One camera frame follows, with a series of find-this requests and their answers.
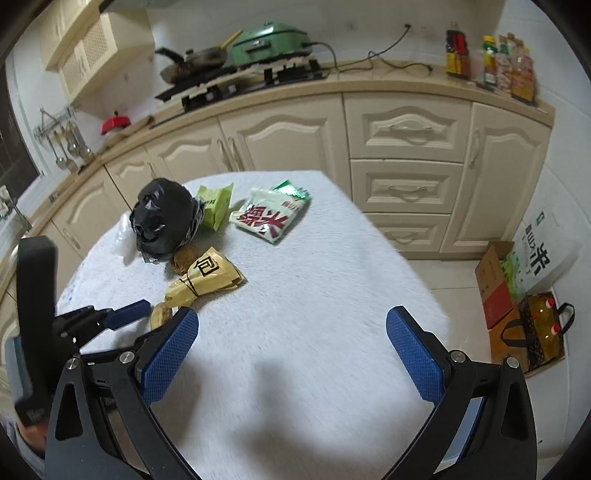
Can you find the red pot lid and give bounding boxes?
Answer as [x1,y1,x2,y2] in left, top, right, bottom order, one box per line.
[100,110,133,136]

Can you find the metal wok with lid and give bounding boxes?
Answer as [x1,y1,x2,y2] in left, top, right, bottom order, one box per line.
[154,30,243,84]

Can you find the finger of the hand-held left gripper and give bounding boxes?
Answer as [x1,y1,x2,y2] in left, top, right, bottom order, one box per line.
[55,299,152,354]

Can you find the black induction cooker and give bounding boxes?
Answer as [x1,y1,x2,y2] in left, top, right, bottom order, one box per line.
[159,62,241,88]

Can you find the green plastic bag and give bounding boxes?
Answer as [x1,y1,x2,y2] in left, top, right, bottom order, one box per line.
[501,249,527,298]

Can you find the white towel table cover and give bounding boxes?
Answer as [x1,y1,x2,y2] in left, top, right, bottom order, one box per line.
[55,170,451,480]

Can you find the cooking oil bottles carrier bag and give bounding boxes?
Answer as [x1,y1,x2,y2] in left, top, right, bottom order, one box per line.
[502,293,576,373]

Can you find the white rice bag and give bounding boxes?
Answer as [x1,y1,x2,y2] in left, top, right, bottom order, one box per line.
[508,203,583,298]

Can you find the cluster of condiment bottles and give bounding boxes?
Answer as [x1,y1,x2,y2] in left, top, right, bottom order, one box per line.
[479,33,539,105]

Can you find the dark window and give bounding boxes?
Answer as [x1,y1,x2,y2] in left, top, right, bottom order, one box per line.
[0,60,43,195]

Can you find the black plastic bag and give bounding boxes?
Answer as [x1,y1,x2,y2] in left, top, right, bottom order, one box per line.
[129,178,206,265]

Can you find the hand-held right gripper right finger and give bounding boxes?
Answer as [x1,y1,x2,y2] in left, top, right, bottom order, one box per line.
[383,306,539,480]

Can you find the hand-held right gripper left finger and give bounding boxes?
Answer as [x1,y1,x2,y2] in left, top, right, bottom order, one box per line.
[45,307,200,480]

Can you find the large dark sauce bottle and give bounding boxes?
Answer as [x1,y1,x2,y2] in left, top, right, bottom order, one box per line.
[444,28,473,80]

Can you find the metal ladle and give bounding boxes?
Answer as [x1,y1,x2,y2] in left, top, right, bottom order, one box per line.
[69,124,93,160]
[52,131,69,169]

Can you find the cream wall cabinet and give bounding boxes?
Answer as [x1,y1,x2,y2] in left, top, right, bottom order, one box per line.
[28,0,116,70]

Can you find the light green snack packet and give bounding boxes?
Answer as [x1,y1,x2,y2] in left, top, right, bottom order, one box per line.
[196,182,235,230]

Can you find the brown round bread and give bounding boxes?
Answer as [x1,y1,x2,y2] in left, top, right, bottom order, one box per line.
[171,244,200,277]

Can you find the black glass gas stove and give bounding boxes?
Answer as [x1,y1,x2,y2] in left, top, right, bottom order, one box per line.
[154,58,331,112]

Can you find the dark green snack packet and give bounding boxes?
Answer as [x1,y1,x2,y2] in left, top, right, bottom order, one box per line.
[271,180,311,204]

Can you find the white red-print snack packet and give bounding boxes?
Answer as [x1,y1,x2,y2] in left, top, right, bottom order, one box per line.
[229,187,308,245]

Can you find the cream base cabinets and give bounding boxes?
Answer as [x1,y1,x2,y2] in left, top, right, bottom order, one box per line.
[0,90,555,324]

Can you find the yellow bread packet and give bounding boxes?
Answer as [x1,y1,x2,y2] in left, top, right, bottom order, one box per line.
[165,247,245,319]

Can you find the green electric cooking pot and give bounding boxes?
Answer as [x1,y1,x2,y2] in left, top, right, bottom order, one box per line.
[228,23,331,68]

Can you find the metal faucet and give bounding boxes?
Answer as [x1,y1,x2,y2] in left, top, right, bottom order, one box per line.
[0,185,33,232]

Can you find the black power cable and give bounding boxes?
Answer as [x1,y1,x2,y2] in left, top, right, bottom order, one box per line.
[318,25,433,75]

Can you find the cream cabinet drawer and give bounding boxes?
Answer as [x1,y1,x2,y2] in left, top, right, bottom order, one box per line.
[362,212,453,260]
[349,159,465,216]
[344,92,472,163]

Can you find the small round bun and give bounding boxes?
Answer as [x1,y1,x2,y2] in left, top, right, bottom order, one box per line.
[150,302,174,331]

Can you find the cream lattice door cabinet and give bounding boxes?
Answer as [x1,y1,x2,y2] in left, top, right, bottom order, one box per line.
[44,11,155,104]

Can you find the brown cardboard box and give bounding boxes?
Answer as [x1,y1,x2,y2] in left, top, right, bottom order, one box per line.
[475,241,566,376]

